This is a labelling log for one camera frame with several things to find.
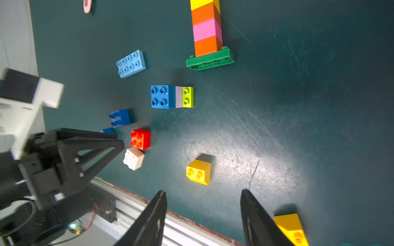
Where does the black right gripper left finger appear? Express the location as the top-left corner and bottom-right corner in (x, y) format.
(116, 191), (167, 246)

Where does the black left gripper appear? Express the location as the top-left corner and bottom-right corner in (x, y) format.
(1, 128), (125, 210)

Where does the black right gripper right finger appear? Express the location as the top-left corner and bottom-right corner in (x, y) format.
(240, 189), (293, 246)

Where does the red lego brick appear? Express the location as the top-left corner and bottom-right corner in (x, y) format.
(130, 129), (151, 150)

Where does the blue lego brick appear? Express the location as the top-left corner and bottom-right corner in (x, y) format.
(109, 109), (131, 128)
(101, 128), (115, 134)
(150, 85), (176, 109)

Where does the purple lego brick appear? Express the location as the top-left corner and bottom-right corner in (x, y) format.
(175, 86), (183, 108)

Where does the lime green lego plate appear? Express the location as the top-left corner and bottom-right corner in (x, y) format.
(182, 87), (194, 108)

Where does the dark green lego plate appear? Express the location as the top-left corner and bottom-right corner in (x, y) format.
(186, 46), (236, 71)

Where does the pink lego brick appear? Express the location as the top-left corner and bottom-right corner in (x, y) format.
(193, 18), (223, 43)

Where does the yellow lego brick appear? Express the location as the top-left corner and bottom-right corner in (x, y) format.
(186, 159), (211, 186)
(190, 0), (221, 13)
(274, 213), (309, 246)

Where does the orange lego brick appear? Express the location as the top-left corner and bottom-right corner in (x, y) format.
(191, 2), (222, 27)
(195, 35), (223, 57)

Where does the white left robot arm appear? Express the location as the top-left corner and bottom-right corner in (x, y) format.
(1, 128), (125, 246)

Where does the cream lego brick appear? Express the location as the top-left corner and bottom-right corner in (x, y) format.
(123, 147), (145, 171)

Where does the light blue lego plate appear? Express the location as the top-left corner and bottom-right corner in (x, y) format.
(116, 50), (146, 79)

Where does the green table mat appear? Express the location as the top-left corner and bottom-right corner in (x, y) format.
(30, 1), (394, 246)

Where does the pink plastic knife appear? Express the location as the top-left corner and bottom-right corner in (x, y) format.
(83, 0), (92, 14)

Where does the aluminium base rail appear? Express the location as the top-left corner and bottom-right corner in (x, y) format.
(46, 176), (247, 246)

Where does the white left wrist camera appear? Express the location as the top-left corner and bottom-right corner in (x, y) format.
(1, 68), (64, 159)

